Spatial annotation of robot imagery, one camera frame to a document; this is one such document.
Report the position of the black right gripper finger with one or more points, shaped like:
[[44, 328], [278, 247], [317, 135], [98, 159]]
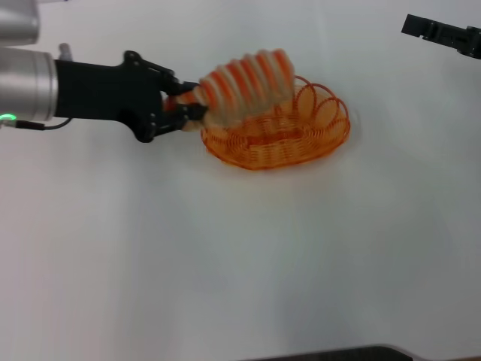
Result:
[[415, 26]]

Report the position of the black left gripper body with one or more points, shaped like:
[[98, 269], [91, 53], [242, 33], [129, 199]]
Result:
[[105, 92]]

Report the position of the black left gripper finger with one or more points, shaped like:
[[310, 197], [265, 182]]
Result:
[[180, 87], [191, 112]]

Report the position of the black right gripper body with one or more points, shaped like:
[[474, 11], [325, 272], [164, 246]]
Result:
[[458, 37]]

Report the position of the orange striped bread toy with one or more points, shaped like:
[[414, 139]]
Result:
[[244, 82]]

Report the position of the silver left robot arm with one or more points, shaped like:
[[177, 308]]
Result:
[[26, 82]]

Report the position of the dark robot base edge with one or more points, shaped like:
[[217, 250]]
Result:
[[357, 349]]

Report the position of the silver left gripper connector stub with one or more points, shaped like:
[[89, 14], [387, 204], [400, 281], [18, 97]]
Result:
[[64, 50]]

